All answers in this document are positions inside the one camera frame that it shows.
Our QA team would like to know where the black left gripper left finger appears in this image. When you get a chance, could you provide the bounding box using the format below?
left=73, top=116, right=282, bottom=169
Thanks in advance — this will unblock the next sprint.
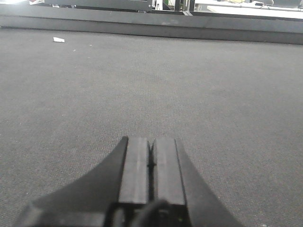
left=15, top=137, right=149, bottom=227

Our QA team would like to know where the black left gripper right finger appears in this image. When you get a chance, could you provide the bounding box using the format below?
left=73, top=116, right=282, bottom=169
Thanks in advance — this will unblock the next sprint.
left=152, top=137, right=242, bottom=227

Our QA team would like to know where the white paper scrap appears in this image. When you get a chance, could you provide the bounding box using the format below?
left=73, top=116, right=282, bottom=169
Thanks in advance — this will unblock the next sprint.
left=53, top=37, right=65, bottom=43

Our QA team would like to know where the dark metal base rail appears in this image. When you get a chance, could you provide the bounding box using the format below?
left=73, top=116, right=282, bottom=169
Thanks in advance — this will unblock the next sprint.
left=0, top=4, right=303, bottom=44

